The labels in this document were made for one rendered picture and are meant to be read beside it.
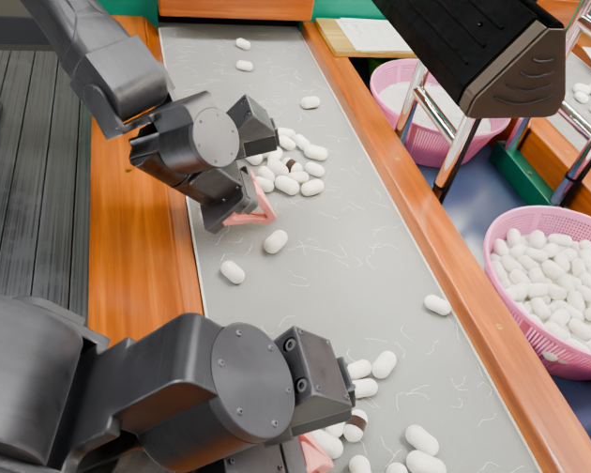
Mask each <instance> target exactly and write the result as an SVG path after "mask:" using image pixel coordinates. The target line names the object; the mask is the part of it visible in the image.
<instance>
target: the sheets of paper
mask: <svg viewBox="0 0 591 473"><path fill-rule="evenodd" d="M335 21H336V22H337V24H338V25H339V26H340V28H341V30H342V31H343V32H344V34H345V35H346V37H348V39H349V40H350V41H351V43H352V44H353V46H354V47H355V48H356V50H357V51H361V52H373V51H412V50H411V49H410V48H409V46H408V45H407V44H406V43H405V41H404V40H403V39H402V37H401V36H400V35H399V34H398V33H397V31H396V30H395V29H394V28H393V26H392V25H391V24H390V23H389V22H388V21H382V20H366V19H350V18H341V20H335Z"/></svg>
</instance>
